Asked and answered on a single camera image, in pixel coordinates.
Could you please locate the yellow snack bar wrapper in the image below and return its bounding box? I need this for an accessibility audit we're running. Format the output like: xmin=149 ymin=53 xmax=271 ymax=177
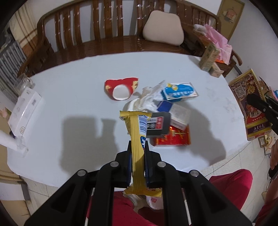
xmin=120 ymin=111 xmax=162 ymax=197

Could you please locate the blue white medicine box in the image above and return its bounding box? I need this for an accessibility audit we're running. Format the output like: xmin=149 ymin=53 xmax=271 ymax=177
xmin=161 ymin=82 xmax=198 ymax=103

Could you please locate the red torn paper cup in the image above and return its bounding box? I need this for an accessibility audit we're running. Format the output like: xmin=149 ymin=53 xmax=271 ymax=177
xmin=104 ymin=77 xmax=138 ymax=101

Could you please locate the red gold gift box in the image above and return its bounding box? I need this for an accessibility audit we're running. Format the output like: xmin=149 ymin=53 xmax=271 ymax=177
xmin=228 ymin=69 xmax=271 ymax=141

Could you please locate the red flat cigarette box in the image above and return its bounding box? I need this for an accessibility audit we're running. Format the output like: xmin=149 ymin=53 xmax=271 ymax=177
xmin=150 ymin=125 xmax=191 ymax=146

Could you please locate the black small box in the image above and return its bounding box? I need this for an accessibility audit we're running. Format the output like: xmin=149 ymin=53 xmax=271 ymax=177
xmin=146 ymin=112 xmax=171 ymax=138

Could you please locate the blue white paper box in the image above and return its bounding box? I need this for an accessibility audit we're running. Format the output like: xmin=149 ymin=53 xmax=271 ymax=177
xmin=157 ymin=100 xmax=191 ymax=131

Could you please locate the beige drink carton lying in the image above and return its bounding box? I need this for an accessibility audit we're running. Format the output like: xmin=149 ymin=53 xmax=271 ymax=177
xmin=209 ymin=63 xmax=224 ymax=78

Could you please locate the crumpled white tissue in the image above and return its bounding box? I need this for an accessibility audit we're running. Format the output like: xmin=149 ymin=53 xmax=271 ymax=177
xmin=127 ymin=80 xmax=165 ymax=113

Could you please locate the pink plastic bag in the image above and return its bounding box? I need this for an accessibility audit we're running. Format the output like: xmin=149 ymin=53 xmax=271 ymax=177
xmin=205 ymin=24 xmax=232 ymax=64

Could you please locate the person's red trousers leg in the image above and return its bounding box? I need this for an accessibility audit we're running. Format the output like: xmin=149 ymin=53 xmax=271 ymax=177
xmin=209 ymin=169 xmax=253 ymax=210

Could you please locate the beige drink carton upright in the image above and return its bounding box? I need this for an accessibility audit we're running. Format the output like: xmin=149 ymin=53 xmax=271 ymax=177
xmin=199 ymin=43 xmax=220 ymax=72

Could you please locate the white carton on table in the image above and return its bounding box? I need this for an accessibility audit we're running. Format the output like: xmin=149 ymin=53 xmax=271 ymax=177
xmin=8 ymin=88 xmax=42 ymax=137

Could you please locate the clear glass jar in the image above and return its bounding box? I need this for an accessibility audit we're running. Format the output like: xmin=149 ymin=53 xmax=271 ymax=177
xmin=14 ymin=73 xmax=35 ymax=96

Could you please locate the beige seat cushion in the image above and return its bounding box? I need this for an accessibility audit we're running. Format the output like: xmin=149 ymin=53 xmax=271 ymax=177
xmin=142 ymin=10 xmax=184 ymax=46

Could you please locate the wooden slatted bench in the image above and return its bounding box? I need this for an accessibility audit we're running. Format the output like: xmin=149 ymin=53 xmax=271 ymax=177
xmin=17 ymin=0 xmax=243 ymax=78

